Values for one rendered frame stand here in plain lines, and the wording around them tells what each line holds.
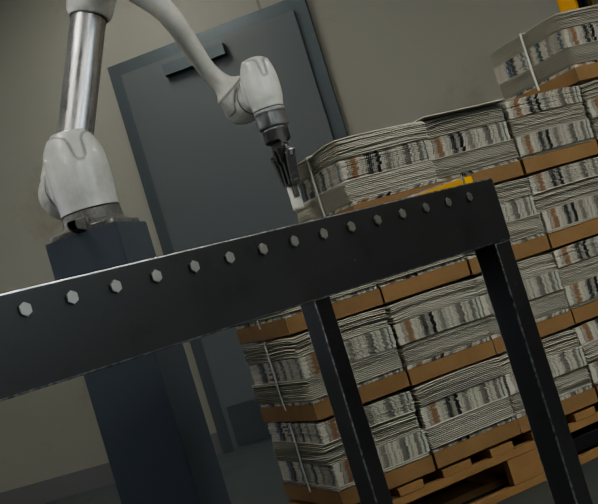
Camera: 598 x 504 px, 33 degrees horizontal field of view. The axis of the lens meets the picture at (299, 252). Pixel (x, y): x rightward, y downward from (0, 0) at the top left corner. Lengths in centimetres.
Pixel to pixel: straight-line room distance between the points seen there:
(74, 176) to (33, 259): 322
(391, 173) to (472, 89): 242
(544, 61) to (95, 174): 151
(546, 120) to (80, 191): 139
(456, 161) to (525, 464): 86
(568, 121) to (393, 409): 106
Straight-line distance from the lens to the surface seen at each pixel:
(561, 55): 326
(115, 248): 249
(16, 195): 581
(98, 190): 256
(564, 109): 315
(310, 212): 291
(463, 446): 277
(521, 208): 297
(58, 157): 259
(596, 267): 310
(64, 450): 580
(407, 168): 277
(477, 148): 292
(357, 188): 269
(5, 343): 121
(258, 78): 282
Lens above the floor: 70
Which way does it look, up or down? 2 degrees up
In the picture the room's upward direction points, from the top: 17 degrees counter-clockwise
